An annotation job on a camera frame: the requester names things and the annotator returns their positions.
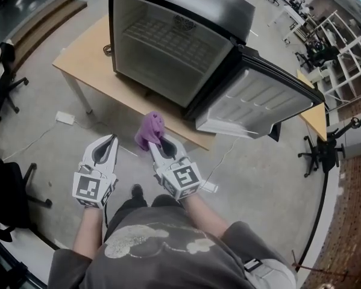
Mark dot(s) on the black mini fridge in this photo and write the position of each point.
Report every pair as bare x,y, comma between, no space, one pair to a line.
228,17

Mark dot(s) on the wooden table with white legs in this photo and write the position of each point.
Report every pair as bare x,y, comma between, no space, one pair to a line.
89,62

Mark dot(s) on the white work table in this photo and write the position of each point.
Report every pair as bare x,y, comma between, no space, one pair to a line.
293,20

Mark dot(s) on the white power strip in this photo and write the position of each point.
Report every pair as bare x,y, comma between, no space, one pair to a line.
65,117

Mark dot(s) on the person's black trousers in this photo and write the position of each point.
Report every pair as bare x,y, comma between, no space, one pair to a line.
132,209

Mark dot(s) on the person's right forearm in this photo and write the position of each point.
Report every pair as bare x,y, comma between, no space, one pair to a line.
205,215

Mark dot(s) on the white shelving frame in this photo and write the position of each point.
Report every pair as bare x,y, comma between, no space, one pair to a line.
346,59

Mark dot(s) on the white desk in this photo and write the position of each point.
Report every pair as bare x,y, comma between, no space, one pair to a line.
23,251

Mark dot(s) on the purple cloth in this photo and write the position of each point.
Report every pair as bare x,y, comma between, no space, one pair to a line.
150,128

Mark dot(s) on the wooden steps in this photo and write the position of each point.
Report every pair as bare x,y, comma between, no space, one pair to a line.
44,26

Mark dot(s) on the red metal stand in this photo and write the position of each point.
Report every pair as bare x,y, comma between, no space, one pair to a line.
312,268

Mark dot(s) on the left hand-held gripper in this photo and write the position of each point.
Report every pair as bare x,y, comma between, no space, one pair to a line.
88,188

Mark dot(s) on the person's black shoe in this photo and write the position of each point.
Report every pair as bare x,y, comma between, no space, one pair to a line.
137,191

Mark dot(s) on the wooden table with black frame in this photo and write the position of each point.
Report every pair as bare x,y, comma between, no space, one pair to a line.
317,119

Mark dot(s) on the white plug adapter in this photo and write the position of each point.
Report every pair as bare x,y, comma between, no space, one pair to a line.
211,187

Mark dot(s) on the person's left forearm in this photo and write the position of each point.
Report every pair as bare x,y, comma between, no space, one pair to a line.
88,230

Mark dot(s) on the person's gray printed shirt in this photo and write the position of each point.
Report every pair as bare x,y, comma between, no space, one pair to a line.
168,251

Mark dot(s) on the black office chair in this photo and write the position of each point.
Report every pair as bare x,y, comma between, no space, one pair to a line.
328,152
8,191
2,95

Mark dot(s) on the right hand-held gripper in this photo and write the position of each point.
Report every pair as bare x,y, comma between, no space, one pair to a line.
183,176

